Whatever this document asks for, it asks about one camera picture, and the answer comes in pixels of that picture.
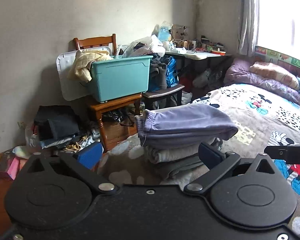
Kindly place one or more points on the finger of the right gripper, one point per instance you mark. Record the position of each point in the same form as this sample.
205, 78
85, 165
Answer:
290, 154

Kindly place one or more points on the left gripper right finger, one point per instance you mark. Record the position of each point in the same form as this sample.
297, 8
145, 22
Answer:
218, 163

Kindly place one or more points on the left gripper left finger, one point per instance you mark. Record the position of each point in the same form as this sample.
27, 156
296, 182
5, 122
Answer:
79, 168

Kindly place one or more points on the lavender sweatpants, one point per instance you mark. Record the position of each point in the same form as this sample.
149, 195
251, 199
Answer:
182, 126

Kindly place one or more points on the grey folded clothes stack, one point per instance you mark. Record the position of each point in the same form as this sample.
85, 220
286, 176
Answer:
170, 162

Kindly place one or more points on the black bag on floor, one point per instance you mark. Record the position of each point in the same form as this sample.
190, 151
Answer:
56, 122

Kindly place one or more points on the dark stool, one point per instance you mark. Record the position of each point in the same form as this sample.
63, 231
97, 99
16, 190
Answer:
151, 97

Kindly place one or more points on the colourful alphabet play mat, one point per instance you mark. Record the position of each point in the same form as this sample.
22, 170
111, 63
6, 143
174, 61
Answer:
288, 62

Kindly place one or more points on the yellow patterned pillow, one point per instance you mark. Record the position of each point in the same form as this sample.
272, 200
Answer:
275, 72

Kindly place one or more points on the purple quilt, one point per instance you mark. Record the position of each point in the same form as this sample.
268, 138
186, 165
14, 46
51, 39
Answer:
239, 72

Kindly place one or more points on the dark side desk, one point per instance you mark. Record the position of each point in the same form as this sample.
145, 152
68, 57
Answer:
209, 68

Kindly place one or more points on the blue plastic bag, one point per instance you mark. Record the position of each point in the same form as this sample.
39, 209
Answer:
162, 73

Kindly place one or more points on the white bin lid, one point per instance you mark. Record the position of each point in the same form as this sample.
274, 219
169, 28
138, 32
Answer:
72, 89

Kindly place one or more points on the teal plastic storage bin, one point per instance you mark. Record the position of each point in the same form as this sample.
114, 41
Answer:
119, 77

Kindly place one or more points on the yellow quilted garment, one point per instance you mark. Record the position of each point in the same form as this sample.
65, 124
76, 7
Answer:
80, 70

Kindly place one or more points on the white plastic bag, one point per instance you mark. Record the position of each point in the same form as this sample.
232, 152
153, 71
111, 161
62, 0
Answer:
145, 46

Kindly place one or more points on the grey curtain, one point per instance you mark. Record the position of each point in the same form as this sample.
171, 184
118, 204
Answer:
248, 35

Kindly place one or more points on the wooden chair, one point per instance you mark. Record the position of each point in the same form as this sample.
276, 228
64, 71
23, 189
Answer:
99, 107

